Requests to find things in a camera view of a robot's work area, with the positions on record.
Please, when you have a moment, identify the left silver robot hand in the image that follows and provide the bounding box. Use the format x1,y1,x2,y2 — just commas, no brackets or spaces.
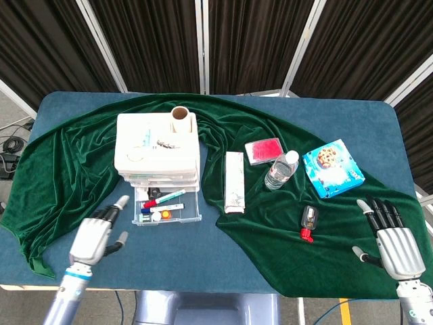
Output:
69,194,131,267

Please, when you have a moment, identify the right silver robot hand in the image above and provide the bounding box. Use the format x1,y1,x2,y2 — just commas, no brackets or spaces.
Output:
351,196,426,281

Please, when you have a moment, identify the grey robot base column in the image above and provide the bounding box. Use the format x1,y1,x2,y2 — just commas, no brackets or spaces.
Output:
133,290,281,325

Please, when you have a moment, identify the white drawer organizer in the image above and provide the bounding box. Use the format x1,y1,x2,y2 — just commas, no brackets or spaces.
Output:
114,110,201,189

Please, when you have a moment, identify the green velvet cloth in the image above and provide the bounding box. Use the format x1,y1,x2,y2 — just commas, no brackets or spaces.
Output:
0,93,433,301

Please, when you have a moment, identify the marker with blue cap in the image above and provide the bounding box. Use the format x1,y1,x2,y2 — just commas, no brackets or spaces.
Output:
141,202,185,215

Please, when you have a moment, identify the marker with red cap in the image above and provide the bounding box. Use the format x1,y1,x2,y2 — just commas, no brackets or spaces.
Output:
143,188,187,209

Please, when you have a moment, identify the blue felt table cover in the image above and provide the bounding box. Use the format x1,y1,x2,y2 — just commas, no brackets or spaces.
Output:
0,90,419,295

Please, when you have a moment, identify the small bottle with red cap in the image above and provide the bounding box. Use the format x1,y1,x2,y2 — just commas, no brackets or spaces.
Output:
299,205,319,244

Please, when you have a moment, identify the blue cookie box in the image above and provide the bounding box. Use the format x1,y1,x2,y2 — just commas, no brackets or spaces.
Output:
302,137,366,199

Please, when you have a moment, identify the black power adapter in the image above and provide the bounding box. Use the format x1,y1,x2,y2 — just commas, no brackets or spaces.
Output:
0,152,18,179

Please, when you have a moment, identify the clear plastic water bottle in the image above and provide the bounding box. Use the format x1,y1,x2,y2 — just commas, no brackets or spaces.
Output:
264,150,300,191

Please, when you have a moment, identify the brown cardboard tube roll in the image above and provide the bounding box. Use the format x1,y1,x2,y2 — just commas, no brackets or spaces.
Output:
170,105,192,133

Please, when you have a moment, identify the long white carton box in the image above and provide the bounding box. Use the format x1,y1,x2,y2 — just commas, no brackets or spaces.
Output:
223,151,246,215

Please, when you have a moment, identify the red ink pad case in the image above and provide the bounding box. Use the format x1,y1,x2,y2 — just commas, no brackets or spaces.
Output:
244,137,284,167

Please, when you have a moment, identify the black curtain folding screen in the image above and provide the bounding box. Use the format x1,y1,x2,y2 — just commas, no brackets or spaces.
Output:
0,0,433,197

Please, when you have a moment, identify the blue floor cable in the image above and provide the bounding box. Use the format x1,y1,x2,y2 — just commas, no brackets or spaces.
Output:
114,290,127,325

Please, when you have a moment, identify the black coiled floor cable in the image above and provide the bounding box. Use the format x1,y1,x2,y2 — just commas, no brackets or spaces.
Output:
2,135,26,154

